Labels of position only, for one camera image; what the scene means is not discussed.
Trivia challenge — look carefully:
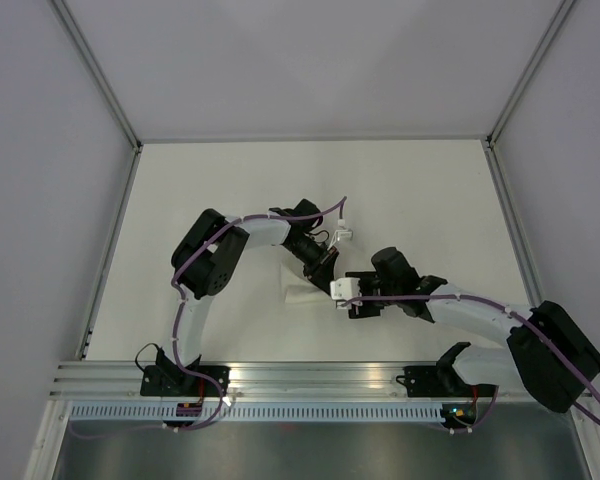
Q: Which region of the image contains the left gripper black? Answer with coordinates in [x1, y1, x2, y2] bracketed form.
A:
[285, 237, 339, 298]

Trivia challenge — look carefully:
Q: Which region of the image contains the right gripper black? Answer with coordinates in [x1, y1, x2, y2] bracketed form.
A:
[345, 270, 399, 319]

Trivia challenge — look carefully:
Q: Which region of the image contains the white cloth napkin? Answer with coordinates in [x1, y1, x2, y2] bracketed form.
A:
[279, 254, 334, 305]

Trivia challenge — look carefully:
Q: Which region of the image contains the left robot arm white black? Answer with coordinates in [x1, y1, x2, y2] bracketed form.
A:
[156, 199, 344, 396]

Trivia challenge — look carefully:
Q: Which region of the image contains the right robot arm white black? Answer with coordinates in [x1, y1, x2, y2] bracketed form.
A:
[330, 247, 600, 413]

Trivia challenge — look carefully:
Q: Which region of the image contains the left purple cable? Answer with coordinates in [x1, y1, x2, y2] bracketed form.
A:
[67, 195, 349, 441]

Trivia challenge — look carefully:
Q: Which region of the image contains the purple cable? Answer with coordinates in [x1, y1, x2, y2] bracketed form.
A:
[337, 293, 600, 436]
[67, 195, 349, 441]

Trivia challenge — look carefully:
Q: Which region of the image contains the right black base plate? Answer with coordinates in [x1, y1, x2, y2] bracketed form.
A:
[395, 365, 496, 399]

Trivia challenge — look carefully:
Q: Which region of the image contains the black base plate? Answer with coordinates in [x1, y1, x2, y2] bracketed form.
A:
[140, 365, 230, 398]
[395, 365, 496, 399]

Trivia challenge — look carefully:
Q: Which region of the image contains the right side aluminium rail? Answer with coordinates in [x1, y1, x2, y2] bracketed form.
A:
[481, 137, 545, 306]

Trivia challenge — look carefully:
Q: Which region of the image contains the aluminium rail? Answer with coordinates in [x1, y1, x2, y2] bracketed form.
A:
[48, 359, 595, 401]
[74, 146, 143, 361]
[481, 137, 545, 306]

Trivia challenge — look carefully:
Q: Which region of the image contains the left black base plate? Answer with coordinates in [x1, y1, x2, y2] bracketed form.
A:
[140, 365, 230, 398]

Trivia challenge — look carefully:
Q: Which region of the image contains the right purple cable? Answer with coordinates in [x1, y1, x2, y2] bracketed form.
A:
[337, 293, 600, 436]

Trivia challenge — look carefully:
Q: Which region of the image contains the left side aluminium rail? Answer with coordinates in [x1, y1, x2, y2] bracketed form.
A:
[74, 146, 143, 361]

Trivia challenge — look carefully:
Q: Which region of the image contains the aluminium front rail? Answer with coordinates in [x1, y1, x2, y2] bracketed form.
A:
[48, 359, 595, 401]

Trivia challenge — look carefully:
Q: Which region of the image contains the white slotted cable duct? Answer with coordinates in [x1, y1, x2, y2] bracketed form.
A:
[70, 401, 443, 423]

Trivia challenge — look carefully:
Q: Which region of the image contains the right aluminium frame post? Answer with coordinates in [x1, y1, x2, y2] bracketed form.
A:
[483, 0, 579, 149]

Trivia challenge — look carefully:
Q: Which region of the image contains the aluminium frame post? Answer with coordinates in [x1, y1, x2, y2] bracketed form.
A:
[483, 0, 579, 149]
[48, 0, 142, 151]

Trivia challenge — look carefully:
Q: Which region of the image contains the left aluminium frame post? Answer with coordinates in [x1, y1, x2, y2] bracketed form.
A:
[48, 0, 142, 151]

